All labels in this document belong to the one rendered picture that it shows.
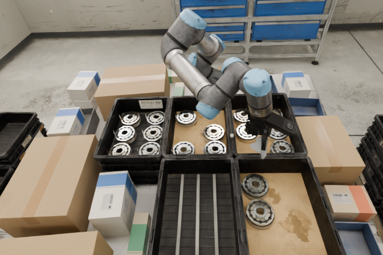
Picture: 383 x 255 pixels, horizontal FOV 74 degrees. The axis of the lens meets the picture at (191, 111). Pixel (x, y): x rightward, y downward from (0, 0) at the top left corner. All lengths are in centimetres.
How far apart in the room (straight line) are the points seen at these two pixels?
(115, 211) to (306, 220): 70
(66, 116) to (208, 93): 95
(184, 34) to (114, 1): 308
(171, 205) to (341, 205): 68
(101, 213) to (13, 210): 34
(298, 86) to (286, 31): 155
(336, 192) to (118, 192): 90
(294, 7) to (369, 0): 148
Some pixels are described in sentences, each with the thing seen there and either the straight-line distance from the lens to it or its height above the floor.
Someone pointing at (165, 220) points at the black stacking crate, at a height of 83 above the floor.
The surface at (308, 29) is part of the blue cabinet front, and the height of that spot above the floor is 43.
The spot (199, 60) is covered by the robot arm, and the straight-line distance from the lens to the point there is 149.
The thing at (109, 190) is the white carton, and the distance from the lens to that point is 111.
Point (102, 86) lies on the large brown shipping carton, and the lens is 160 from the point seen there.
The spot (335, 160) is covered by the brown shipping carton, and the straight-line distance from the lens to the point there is 125.
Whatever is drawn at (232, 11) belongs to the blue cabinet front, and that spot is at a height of 67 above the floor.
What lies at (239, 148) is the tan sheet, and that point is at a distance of 122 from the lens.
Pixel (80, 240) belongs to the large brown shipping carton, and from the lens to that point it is 104.
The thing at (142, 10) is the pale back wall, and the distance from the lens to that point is 404.
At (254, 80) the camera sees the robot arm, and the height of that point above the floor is 135.
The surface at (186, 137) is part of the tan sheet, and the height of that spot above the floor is 83.
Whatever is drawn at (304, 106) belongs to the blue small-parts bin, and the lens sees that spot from 169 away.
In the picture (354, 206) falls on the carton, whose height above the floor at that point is 78.
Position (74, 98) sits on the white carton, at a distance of 175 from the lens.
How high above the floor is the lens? 178
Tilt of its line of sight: 43 degrees down
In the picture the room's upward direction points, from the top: 5 degrees counter-clockwise
